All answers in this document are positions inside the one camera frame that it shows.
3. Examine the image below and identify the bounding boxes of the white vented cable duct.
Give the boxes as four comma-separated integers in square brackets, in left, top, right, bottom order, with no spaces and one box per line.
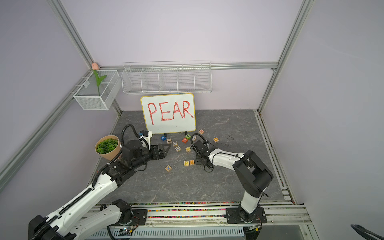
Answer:
[86,226,246,240]

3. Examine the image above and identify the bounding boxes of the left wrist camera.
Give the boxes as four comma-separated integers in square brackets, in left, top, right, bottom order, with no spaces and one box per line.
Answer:
[139,130,153,149]

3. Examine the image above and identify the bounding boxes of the pink artificial tulip flower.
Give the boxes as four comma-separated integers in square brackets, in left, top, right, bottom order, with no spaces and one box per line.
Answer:
[92,63,107,97]

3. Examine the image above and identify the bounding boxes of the white board with red PEAR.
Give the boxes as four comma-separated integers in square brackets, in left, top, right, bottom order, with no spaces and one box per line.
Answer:
[141,93,197,134]

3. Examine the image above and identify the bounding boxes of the potted green plant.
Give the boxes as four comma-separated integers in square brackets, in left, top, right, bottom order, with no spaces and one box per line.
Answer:
[95,135,122,161]

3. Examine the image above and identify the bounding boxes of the small white wire basket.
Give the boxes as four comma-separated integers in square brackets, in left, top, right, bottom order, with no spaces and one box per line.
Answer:
[74,70,122,111]

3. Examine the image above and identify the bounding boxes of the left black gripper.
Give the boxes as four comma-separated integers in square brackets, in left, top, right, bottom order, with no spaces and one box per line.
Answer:
[132,143,171,170]

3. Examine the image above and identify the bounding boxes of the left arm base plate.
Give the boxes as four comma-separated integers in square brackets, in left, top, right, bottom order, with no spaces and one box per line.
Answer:
[117,209,148,226]

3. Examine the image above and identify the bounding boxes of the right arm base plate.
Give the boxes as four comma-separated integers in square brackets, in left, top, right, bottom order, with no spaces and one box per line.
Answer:
[224,207,267,224]

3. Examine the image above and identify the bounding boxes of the long white wire basket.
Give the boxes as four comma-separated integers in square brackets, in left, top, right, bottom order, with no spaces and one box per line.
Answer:
[121,61,213,95]

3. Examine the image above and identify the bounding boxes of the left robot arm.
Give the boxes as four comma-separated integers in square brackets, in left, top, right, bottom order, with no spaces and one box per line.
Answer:
[28,139,171,240]

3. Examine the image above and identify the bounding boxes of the wooden block letter X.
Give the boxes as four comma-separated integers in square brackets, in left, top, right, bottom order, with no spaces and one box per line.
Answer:
[165,165,172,173]

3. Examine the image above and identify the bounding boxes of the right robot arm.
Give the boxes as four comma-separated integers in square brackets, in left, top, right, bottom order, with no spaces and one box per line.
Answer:
[192,141,274,225]

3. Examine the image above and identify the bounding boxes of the black cable bottom right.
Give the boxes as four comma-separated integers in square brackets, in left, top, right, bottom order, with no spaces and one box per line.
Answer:
[350,224,384,240]

